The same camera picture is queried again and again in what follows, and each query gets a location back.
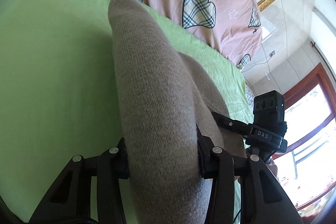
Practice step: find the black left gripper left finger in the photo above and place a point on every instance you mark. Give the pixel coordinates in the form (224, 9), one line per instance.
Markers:
(122, 160)

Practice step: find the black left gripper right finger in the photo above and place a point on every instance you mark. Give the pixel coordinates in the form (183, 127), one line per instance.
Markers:
(214, 161)

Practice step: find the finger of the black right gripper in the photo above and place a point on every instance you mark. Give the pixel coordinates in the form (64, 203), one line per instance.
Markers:
(231, 125)

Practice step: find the beige knit sweater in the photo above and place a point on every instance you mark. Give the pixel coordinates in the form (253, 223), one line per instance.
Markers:
(166, 99)

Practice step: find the person's right hand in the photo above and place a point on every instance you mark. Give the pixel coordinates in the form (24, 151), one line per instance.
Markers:
(272, 167)

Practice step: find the green bed sheet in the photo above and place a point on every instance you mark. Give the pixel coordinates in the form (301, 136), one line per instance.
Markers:
(59, 96)

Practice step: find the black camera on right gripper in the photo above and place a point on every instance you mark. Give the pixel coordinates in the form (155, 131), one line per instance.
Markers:
(268, 111)

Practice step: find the red-brown window frame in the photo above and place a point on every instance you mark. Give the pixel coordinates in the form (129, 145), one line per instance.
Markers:
(306, 170)

